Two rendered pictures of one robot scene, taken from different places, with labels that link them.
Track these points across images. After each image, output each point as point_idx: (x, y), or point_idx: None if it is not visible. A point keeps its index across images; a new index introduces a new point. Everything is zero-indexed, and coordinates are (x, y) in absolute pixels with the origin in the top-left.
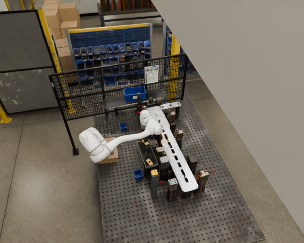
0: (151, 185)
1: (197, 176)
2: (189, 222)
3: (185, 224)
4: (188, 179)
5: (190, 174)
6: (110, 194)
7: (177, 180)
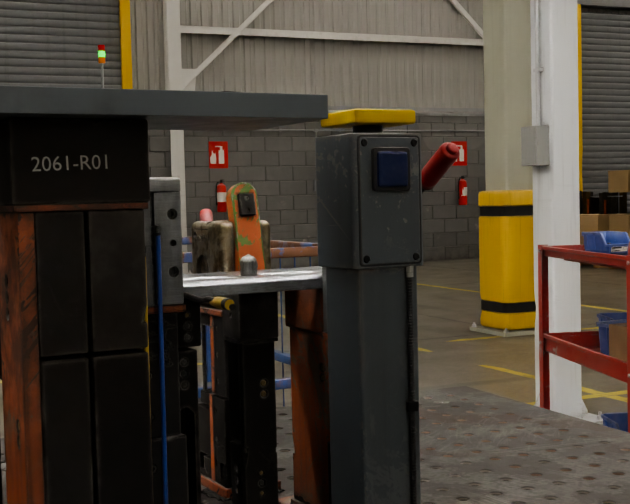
0: (379, 431)
1: (253, 248)
2: (545, 494)
3: (574, 502)
4: (281, 271)
5: (224, 272)
6: None
7: (306, 276)
